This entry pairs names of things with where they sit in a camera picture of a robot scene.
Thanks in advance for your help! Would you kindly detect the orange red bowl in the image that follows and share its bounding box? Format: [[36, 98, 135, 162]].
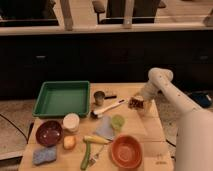
[[109, 135, 142, 169]]

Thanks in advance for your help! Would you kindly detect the white round container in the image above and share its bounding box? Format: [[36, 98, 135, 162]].
[[63, 113, 80, 132]]

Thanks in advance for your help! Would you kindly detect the dark maroon bowl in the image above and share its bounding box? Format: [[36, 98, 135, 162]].
[[36, 120, 63, 147]]

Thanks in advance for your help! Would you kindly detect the white handled dish brush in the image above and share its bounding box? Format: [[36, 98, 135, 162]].
[[90, 99, 125, 119]]

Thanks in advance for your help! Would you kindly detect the blue sponge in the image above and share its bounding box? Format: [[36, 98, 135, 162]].
[[32, 146, 57, 165]]

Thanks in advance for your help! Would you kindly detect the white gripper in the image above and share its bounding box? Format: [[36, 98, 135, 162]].
[[133, 81, 159, 116]]

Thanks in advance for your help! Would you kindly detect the green cucumber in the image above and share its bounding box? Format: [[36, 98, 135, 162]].
[[80, 141, 91, 171]]

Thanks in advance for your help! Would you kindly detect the yellow orange fruit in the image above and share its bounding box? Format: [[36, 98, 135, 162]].
[[63, 136, 76, 150]]

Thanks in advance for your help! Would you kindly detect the metal measuring cup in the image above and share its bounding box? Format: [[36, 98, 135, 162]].
[[94, 91, 117, 106]]

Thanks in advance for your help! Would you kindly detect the dark office chair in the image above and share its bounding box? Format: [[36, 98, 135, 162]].
[[92, 0, 166, 25]]

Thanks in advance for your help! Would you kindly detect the light green cup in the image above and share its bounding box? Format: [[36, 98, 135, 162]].
[[111, 115, 125, 131]]

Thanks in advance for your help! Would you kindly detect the black cable left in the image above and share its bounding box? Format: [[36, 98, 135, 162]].
[[0, 113, 29, 145]]

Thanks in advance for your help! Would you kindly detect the metal fork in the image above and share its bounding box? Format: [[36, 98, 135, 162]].
[[89, 145, 106, 167]]

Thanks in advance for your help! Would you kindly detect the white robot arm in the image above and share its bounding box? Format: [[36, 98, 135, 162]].
[[138, 68, 213, 171]]

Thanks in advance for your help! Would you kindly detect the black cable on floor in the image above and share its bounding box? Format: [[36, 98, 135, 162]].
[[165, 138, 177, 148]]

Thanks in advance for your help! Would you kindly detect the dark red grape bunch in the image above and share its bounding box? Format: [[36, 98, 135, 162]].
[[128, 98, 144, 109]]

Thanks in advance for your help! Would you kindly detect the dark cabinet counter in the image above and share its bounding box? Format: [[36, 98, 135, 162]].
[[0, 31, 213, 99]]

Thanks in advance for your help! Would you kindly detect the green plastic tray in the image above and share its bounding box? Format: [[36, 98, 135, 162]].
[[33, 81, 90, 118]]

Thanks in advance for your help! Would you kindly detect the grey blue cloth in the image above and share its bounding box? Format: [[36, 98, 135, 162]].
[[94, 116, 115, 140]]

